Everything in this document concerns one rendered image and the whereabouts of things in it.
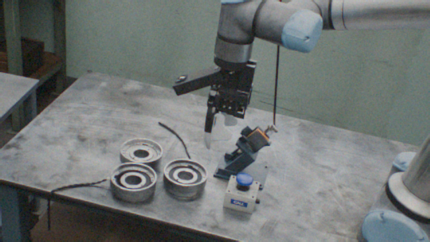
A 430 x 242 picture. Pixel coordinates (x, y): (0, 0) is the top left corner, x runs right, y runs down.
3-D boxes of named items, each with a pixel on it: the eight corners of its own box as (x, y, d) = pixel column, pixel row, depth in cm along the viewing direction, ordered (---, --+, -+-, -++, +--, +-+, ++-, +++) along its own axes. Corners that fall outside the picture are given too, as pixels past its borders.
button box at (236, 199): (222, 207, 120) (225, 191, 118) (228, 189, 126) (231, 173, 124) (256, 216, 119) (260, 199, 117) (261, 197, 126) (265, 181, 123)
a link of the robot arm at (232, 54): (212, 39, 99) (221, 25, 106) (209, 61, 102) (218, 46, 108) (250, 48, 98) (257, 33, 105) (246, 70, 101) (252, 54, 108)
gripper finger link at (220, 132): (226, 158, 110) (235, 119, 107) (199, 152, 111) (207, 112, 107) (229, 153, 113) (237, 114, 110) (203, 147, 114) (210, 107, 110)
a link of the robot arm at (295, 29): (334, 5, 97) (281, -10, 101) (312, 19, 88) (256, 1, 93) (324, 45, 101) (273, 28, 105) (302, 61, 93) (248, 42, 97)
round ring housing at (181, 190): (199, 204, 120) (201, 189, 118) (156, 192, 122) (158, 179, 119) (209, 178, 129) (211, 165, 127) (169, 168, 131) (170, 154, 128)
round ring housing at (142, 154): (125, 148, 135) (125, 134, 133) (164, 155, 135) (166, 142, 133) (114, 171, 126) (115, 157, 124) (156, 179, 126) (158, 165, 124)
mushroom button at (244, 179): (231, 196, 120) (235, 179, 118) (234, 186, 124) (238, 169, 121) (248, 201, 120) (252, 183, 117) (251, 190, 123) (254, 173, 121)
